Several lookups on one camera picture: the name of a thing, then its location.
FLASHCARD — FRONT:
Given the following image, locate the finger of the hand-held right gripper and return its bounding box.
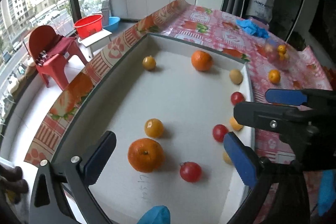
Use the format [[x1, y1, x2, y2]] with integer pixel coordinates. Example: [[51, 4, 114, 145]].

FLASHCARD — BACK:
[[265, 88, 336, 109], [233, 101, 311, 134]]

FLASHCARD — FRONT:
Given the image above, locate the clear fruit bowl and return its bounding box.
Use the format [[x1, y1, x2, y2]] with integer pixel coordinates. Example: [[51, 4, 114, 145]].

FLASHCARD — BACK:
[[264, 39, 292, 69]]

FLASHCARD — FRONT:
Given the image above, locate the dark red cloth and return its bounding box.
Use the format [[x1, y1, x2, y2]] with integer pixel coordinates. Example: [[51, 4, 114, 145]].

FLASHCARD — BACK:
[[43, 37, 76, 62]]

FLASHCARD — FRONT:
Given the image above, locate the grey ribbed object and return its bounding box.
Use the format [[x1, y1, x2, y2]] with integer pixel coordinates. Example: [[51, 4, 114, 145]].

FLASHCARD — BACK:
[[101, 0, 111, 28]]

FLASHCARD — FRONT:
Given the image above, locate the large orange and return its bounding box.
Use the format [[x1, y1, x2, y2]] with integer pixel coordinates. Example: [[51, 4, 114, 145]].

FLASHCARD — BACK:
[[191, 50, 213, 72], [128, 138, 165, 173]]

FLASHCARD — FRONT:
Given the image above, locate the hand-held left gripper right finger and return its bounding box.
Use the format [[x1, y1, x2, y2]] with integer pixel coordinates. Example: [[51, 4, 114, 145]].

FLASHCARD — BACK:
[[223, 132, 319, 224]]

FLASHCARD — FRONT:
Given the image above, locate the dark brown lump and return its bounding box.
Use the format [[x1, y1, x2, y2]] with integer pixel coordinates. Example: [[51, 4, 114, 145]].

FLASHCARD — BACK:
[[0, 165, 29, 195]]

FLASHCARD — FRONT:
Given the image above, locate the person's right hand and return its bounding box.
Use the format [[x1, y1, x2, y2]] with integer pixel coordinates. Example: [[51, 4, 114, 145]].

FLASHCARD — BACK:
[[317, 171, 336, 217]]

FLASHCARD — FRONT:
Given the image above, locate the red cherry tomato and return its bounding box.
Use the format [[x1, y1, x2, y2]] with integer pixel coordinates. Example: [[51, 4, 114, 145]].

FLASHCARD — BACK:
[[231, 92, 245, 106], [212, 124, 229, 143], [180, 161, 202, 183]]

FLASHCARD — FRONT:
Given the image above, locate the white tray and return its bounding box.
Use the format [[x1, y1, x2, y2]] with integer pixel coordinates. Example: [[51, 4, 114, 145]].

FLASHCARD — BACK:
[[51, 32, 255, 224]]

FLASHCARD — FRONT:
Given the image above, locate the white printed bag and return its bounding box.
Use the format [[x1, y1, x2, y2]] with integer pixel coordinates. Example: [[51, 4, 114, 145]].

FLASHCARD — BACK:
[[248, 0, 276, 24]]

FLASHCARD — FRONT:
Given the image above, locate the strawberry paw print tablecloth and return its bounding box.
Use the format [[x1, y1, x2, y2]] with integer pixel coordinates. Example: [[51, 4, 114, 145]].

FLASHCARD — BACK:
[[24, 0, 332, 216]]

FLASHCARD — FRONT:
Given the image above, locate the small yellow citrus fruit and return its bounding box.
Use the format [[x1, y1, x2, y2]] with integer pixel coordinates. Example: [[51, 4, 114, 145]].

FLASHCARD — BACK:
[[230, 117, 243, 131], [142, 55, 157, 71], [144, 118, 164, 138]]

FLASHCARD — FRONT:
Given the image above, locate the person's left hand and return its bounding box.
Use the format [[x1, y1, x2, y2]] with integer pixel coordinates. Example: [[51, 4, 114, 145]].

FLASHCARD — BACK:
[[136, 205, 172, 224]]

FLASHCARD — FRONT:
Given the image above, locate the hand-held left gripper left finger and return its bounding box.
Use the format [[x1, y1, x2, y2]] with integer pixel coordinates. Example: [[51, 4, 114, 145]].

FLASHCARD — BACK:
[[29, 130, 117, 224]]

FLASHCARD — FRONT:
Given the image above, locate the white stool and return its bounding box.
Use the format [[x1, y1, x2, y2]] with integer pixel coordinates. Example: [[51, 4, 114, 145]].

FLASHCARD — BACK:
[[77, 28, 113, 58]]

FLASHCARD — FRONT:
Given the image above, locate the blue plastic basin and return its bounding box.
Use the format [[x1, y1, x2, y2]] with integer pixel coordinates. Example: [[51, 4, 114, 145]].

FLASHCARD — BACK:
[[108, 16, 121, 33]]

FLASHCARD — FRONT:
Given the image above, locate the red plastic basin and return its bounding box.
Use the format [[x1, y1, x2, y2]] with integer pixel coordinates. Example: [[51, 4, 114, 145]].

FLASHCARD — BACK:
[[73, 14, 103, 39]]

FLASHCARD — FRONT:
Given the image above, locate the red plastic chair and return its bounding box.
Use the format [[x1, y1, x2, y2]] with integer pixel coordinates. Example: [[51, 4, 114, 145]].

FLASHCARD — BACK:
[[28, 25, 88, 90]]

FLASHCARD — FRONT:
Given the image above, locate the blue cloth on table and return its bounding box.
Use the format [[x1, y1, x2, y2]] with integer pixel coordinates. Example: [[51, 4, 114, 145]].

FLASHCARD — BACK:
[[236, 19, 270, 39]]

